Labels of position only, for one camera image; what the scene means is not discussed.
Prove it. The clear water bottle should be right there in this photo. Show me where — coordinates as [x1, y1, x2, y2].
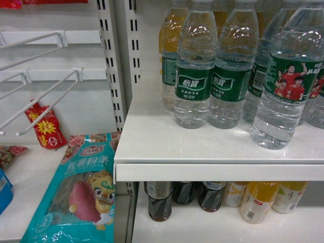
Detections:
[252, 1, 323, 150]

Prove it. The blue spice package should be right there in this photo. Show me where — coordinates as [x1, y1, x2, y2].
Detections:
[0, 169, 14, 214]

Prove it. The red sauce pouch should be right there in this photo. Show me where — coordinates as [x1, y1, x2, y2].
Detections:
[25, 103, 67, 149]

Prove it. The middle rear water bottle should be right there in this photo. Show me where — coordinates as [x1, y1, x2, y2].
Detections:
[208, 1, 259, 129]

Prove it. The dark oolong tea bottle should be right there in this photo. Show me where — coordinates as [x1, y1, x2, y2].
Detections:
[144, 181, 172, 222]
[198, 181, 226, 213]

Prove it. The dark oolong tea bottle front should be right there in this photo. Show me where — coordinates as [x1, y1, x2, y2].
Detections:
[144, 181, 172, 222]

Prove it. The far left water bottle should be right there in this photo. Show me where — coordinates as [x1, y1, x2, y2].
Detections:
[174, 1, 218, 129]

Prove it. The teal sweet potato noodle bag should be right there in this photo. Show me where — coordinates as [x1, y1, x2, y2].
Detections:
[21, 132, 121, 242]

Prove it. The red snack bag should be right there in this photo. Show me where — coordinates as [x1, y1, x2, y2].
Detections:
[1, 0, 88, 9]

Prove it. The white slotted shelf upright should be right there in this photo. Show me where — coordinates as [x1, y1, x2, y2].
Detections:
[97, 1, 140, 131]

